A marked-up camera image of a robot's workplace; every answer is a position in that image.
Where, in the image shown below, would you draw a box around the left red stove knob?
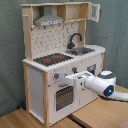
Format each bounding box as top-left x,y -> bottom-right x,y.
54,73 -> 60,79

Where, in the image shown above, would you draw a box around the red stove knob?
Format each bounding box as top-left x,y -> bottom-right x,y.
72,67 -> 77,73
54,73 -> 60,79

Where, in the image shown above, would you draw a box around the grey dishwasher door panel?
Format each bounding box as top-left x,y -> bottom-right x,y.
87,64 -> 96,75

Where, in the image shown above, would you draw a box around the grey toy sink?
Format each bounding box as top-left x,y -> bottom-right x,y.
65,47 -> 95,55

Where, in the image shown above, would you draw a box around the grey range hood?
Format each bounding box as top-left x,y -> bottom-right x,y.
35,5 -> 64,27

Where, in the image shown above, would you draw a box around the white oven door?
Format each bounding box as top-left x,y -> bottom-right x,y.
49,79 -> 80,121

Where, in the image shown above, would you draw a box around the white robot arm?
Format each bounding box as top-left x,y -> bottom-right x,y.
64,71 -> 128,102

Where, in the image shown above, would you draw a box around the white microwave door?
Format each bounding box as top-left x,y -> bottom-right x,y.
88,3 -> 100,22

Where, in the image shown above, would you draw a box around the black stovetop red burners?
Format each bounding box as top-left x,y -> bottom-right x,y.
34,53 -> 71,66

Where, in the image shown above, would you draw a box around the right red stove knob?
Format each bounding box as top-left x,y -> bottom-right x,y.
72,67 -> 77,73

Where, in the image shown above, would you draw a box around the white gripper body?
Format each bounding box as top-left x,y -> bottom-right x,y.
64,72 -> 90,88

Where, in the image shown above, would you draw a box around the wooden toy kitchen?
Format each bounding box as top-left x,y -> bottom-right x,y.
22,2 -> 105,128

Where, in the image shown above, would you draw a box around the black toy faucet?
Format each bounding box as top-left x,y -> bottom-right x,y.
67,33 -> 83,49

